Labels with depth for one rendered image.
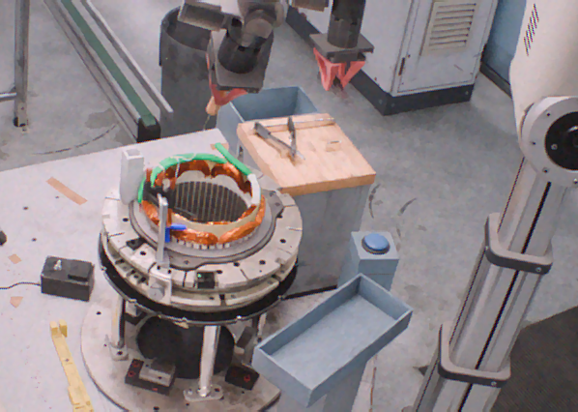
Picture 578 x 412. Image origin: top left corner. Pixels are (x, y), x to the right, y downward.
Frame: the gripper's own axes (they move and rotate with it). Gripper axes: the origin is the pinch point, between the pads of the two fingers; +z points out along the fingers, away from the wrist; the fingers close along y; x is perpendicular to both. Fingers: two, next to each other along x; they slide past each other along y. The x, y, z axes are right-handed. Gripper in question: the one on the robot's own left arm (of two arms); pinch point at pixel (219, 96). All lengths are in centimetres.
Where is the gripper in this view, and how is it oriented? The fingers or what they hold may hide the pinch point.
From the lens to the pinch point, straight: 140.6
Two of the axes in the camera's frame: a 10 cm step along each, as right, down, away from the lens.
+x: 9.4, 0.4, 3.4
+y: 1.4, 8.7, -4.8
